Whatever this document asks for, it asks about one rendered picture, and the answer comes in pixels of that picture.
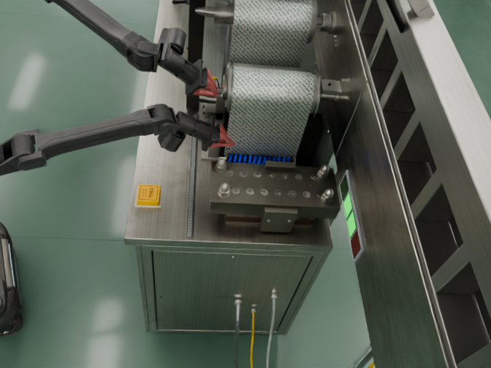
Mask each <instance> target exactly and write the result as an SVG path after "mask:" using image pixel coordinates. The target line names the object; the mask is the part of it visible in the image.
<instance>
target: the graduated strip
mask: <svg viewBox="0 0 491 368"><path fill-rule="evenodd" d="M197 148H198V139H197V138H195V137H192V143H191V168H190V181H189V206H188V220H187V233H186V237H193V238H194V211H195V196H196V179H197Z"/></svg>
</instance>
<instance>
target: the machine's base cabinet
mask: <svg viewBox="0 0 491 368"><path fill-rule="evenodd" d="M135 249H136V255H137V266H138V272H139V279H140V290H141V297H142V308H143V314H144V320H145V331H146V333H149V332H153V333H198V334H234V333H235V321H236V305H235V300H237V299H240V300H242V305H241V306H240V331H239V334H252V313H251V309H256V313H255V314H254V334H270V327H271V320H272V311H273V300H272V299H271V295H272V294H276V295H277V299H276V300H275V320H274V326H273V334H283V335H286V334H287V332H288V330H289V328H290V327H291V325H292V323H293V321H294V319H295V317H296V316H297V314H298V312H299V310H300V308H301V306H302V304H303V302H304V301H305V298H306V296H307V295H308V293H309V291H310V289H311V287H312V285H313V284H314V282H315V280H316V278H317V276H318V274H319V273H320V271H321V268H322V267H323V265H324V262H325V261H326V260H327V257H328V255H329V254H330V253H328V252H308V251H288V250H249V249H229V248H190V247H170V246H150V245H135Z"/></svg>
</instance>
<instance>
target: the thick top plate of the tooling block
mask: <svg viewBox="0 0 491 368"><path fill-rule="evenodd" d="M216 164H217V161H211V168H210V213H219V214H236V215H263V212H264V207H286V208H297V217H300V218H331V219H336V217H337V215H338V213H339V211H340V201H339V197H338V189H337V185H336V181H335V173H334V169H333V168H330V172H329V174H328V175H329V176H328V178H326V179H321V178H320V177H319V176H318V175H317V172H318V171H319V170H320V168H321V167H309V166H295V171H294V172H292V171H278V170H266V169H265V164H247V163H234V162H226V165H227V170H226V171H225V173H218V172H217V171H216V170H215V167H216ZM222 183H227V184H228V185H229V189H230V195H229V197H227V198H221V197H220V196H219V195H218V190H219V188H220V187H221V184H222ZM328 188H331V189H332V190H333V192H334V196H333V198H332V202H330V203H325V202H323V201H322V200H321V195H322V194H323V193H324V192H325V191H326V190H327V189H328Z"/></svg>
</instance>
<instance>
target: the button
mask: <svg viewBox="0 0 491 368"><path fill-rule="evenodd" d="M160 191H161V186H160V185H144V184H139V187H138V193H137V205H148V206H159V198H160Z"/></svg>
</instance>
